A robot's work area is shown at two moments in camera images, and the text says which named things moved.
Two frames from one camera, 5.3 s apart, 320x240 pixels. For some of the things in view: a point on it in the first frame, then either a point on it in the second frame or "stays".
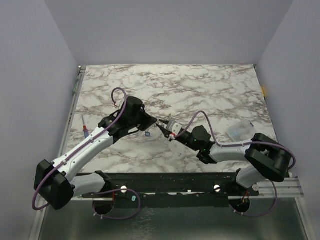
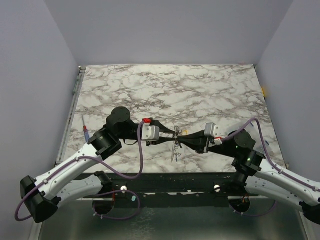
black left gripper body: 143,122 → 132,133
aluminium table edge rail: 70,115 stays
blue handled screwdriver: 86,133 stays
